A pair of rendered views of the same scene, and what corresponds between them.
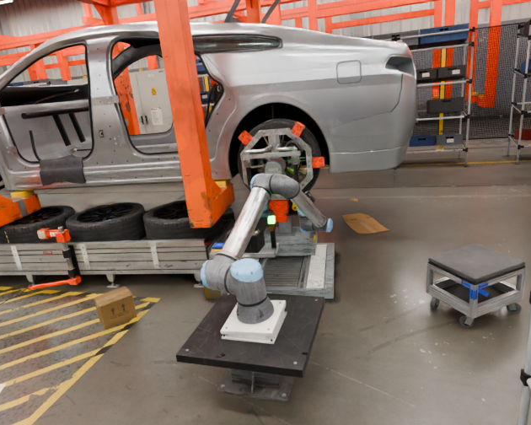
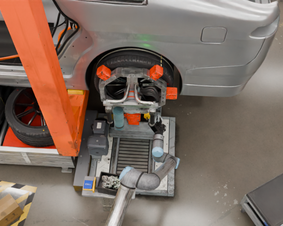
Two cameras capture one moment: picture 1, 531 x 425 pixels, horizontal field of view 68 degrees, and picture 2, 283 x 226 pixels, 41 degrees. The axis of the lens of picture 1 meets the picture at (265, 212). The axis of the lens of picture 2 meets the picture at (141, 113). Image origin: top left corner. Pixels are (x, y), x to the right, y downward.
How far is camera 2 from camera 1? 224 cm
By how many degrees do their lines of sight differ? 39
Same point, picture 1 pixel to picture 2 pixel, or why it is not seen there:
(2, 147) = not seen: outside the picture
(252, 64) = (112, 16)
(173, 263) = (42, 162)
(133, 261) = (6, 158)
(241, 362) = not seen: outside the picture
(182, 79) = (46, 82)
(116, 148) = not seen: outside the picture
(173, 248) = (42, 155)
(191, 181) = (59, 135)
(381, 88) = (241, 49)
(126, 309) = (15, 214)
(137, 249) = (10, 154)
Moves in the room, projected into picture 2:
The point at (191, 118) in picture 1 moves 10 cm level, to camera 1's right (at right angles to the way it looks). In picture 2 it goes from (57, 104) to (72, 103)
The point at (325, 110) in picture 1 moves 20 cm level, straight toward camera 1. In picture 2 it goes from (184, 57) to (185, 78)
